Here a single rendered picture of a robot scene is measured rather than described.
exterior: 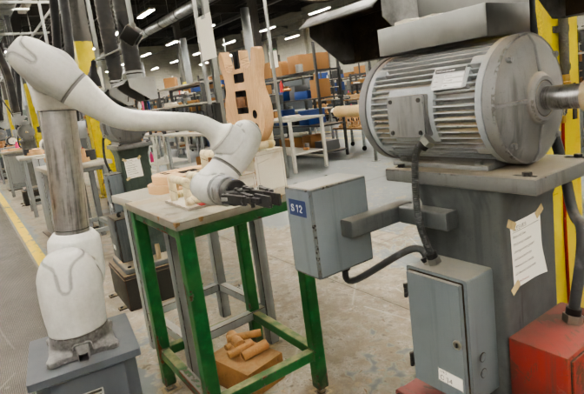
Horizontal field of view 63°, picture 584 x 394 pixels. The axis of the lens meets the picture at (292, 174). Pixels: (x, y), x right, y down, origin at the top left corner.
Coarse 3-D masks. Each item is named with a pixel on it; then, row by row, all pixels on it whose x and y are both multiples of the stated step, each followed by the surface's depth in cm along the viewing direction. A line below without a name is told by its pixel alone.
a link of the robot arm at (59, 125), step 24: (48, 96) 137; (48, 120) 139; (72, 120) 143; (48, 144) 141; (72, 144) 143; (48, 168) 142; (72, 168) 143; (72, 192) 144; (72, 216) 144; (48, 240) 146; (72, 240) 143; (96, 240) 149; (96, 264) 144
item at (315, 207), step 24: (288, 192) 105; (312, 192) 99; (336, 192) 103; (360, 192) 107; (312, 216) 100; (336, 216) 103; (312, 240) 101; (336, 240) 104; (360, 240) 108; (312, 264) 103; (336, 264) 104; (384, 264) 106
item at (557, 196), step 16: (544, 16) 173; (544, 32) 174; (576, 32) 187; (576, 48) 188; (576, 64) 189; (576, 80) 190; (560, 128) 185; (576, 128) 192; (576, 144) 193; (560, 192) 188; (576, 192) 196; (560, 208) 189; (560, 224) 190; (560, 240) 191; (560, 256) 192; (560, 272) 193; (560, 288) 193
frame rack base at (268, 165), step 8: (256, 152) 196; (264, 152) 198; (272, 152) 200; (280, 152) 202; (256, 160) 196; (264, 160) 199; (272, 160) 201; (280, 160) 203; (248, 168) 201; (256, 168) 197; (264, 168) 199; (272, 168) 201; (280, 168) 203; (256, 176) 197; (264, 176) 199; (272, 176) 201; (280, 176) 203; (264, 184) 199; (272, 184) 201; (280, 184) 204
